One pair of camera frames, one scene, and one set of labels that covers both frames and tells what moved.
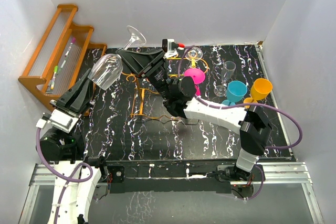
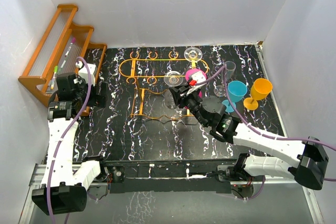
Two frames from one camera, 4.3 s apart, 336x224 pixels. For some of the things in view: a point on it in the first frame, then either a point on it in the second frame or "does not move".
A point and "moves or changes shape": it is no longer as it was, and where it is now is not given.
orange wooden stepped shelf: [63, 56] does not move
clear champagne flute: [227, 70] does not move
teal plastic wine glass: [235, 92] does not move
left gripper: [81, 99] to [99, 100]
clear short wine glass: [105, 73] moves or changes shape
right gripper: [144, 64] to [183, 97]
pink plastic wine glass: [198, 76] does not move
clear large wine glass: [193, 53] does not move
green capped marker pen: [55, 69] does not move
